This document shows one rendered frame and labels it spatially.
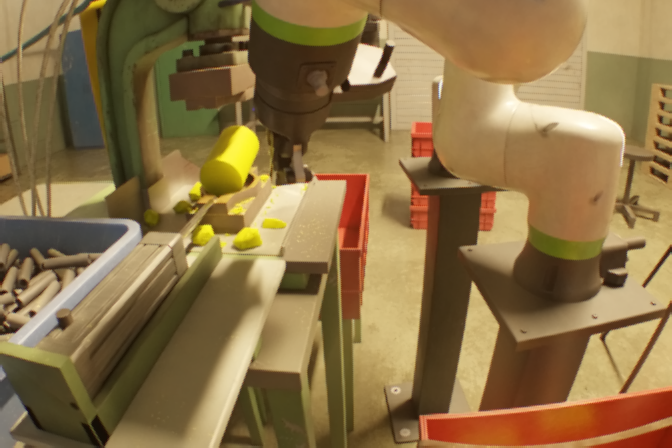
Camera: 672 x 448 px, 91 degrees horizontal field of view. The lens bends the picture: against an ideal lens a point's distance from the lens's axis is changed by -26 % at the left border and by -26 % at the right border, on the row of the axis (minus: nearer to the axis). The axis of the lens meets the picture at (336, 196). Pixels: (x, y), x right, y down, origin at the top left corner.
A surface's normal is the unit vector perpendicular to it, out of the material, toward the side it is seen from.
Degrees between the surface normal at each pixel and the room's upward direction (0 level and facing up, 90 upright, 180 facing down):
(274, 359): 0
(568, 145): 89
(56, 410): 90
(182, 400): 0
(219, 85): 90
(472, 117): 79
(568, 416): 90
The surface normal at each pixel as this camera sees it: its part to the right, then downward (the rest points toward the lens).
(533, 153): -0.68, 0.17
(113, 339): 1.00, 0.00
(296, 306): -0.04, -0.94
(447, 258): 0.05, 0.35
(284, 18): -0.40, 0.74
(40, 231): -0.11, 0.21
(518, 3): -0.23, 0.47
